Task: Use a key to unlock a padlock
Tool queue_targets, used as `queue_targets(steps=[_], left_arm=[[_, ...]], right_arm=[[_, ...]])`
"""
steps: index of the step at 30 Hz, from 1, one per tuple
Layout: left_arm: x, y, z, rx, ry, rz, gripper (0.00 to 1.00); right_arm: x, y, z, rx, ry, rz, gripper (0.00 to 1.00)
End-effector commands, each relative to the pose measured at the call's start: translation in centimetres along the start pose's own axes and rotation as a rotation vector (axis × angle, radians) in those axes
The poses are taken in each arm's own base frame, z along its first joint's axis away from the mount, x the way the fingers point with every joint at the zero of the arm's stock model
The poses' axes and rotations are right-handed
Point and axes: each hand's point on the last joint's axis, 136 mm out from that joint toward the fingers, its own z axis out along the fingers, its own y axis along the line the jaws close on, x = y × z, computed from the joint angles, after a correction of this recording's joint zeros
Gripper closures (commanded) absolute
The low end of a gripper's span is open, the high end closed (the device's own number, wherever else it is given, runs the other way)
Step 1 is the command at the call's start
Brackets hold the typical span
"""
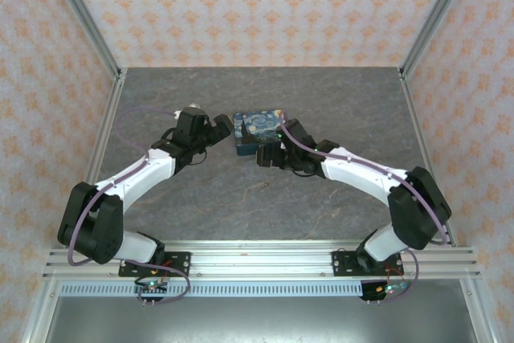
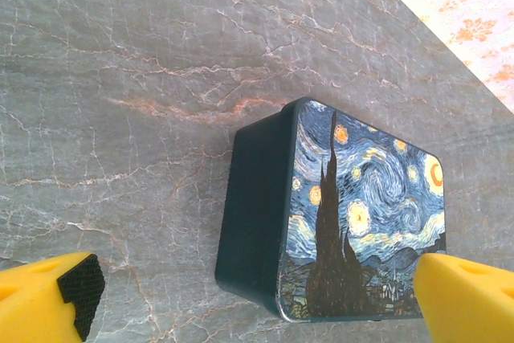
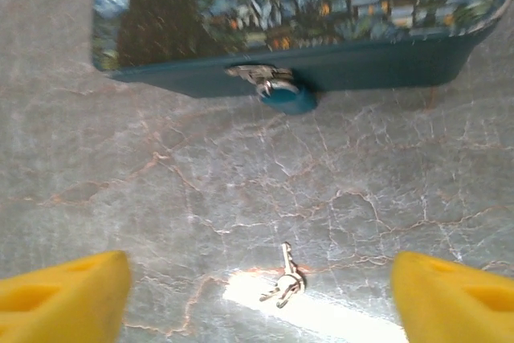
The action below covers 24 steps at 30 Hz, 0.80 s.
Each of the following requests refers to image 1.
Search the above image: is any aluminium frame post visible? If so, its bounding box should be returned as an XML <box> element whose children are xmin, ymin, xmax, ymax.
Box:
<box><xmin>41</xmin><ymin>0</ymin><xmax>124</xmax><ymax>79</ymax></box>
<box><xmin>398</xmin><ymin>0</ymin><xmax>479</xmax><ymax>77</ymax></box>

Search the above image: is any black controller board with leds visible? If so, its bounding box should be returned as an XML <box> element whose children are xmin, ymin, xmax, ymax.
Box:
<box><xmin>361</xmin><ymin>278</ymin><xmax>410</xmax><ymax>303</ymax></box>
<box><xmin>134</xmin><ymin>276</ymin><xmax>169</xmax><ymax>304</ymax></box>

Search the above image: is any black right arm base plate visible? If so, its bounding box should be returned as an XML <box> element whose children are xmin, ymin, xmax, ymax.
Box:
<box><xmin>331</xmin><ymin>250</ymin><xmax>404</xmax><ymax>278</ymax></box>

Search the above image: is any starry night painted tin box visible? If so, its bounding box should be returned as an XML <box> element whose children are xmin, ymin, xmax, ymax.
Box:
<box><xmin>232</xmin><ymin>108</ymin><xmax>287</xmax><ymax>158</ymax></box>

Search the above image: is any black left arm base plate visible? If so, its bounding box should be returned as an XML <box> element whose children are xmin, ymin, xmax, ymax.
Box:
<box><xmin>118</xmin><ymin>251</ymin><xmax>192</xmax><ymax>278</ymax></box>

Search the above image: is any aluminium mounting rail beam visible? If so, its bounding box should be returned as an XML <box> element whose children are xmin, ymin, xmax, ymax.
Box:
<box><xmin>42</xmin><ymin>240</ymin><xmax>482</xmax><ymax>282</ymax></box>

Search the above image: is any aluminium frame leg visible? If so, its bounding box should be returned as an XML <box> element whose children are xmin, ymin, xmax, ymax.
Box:
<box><xmin>459</xmin><ymin>278</ymin><xmax>496</xmax><ymax>343</ymax></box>
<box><xmin>22</xmin><ymin>278</ymin><xmax>61</xmax><ymax>343</ymax></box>

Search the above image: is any aluminium table edge rail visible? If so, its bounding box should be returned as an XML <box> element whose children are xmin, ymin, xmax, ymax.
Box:
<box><xmin>59</xmin><ymin>68</ymin><xmax>129</xmax><ymax>250</ymax></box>
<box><xmin>399</xmin><ymin>68</ymin><xmax>458</xmax><ymax>248</ymax></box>

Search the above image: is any grey slotted cable duct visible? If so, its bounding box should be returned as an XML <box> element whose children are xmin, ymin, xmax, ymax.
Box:
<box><xmin>59</xmin><ymin>281</ymin><xmax>459</xmax><ymax>298</ymax></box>

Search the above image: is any grey metal sheet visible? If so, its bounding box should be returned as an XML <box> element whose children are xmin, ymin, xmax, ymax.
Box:
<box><xmin>43</xmin><ymin>296</ymin><xmax>483</xmax><ymax>343</ymax></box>

